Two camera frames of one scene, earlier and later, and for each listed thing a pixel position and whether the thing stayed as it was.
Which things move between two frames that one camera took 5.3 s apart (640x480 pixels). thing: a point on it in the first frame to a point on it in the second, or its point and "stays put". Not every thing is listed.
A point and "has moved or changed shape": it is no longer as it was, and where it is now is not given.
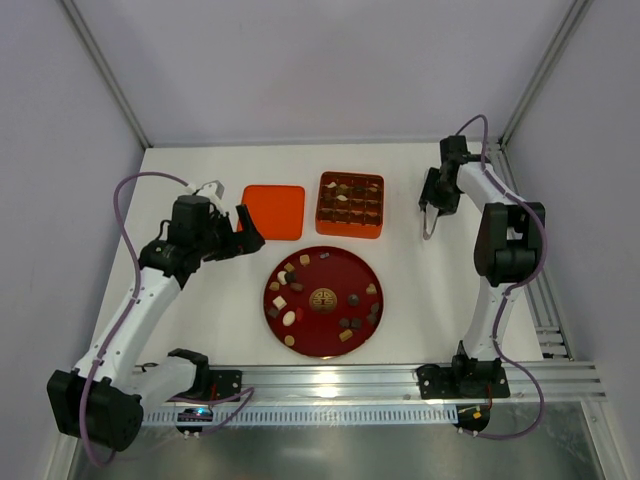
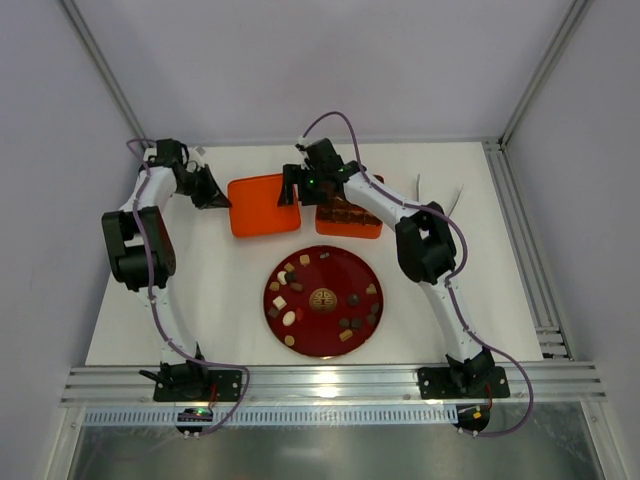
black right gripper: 435,201 to 296,185
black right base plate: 465,379 stays put
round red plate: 323,301 stays put
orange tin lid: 276,211 has moved or changed shape
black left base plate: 224,383 stays put
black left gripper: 234,236 to 201,185
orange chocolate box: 350,204 stays put
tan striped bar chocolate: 345,335 stays put
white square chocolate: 279,302 stays put
